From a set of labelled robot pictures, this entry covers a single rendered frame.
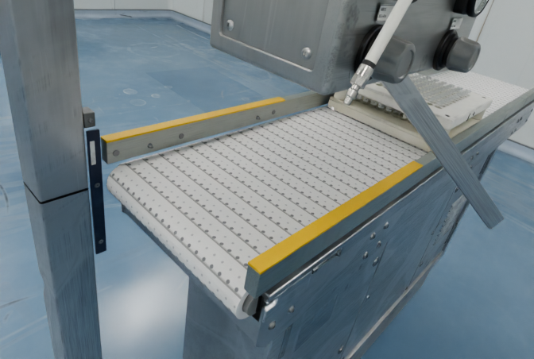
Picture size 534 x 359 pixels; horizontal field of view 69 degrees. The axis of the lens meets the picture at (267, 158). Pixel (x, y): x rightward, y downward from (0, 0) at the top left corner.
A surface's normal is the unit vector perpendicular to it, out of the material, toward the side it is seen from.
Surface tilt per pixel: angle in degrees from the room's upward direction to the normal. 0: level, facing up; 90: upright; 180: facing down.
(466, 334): 0
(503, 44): 90
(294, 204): 0
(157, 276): 0
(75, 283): 90
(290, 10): 90
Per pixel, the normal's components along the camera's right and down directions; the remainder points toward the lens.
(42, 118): 0.71, 0.44
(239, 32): -0.68, 0.25
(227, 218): 0.15, -0.86
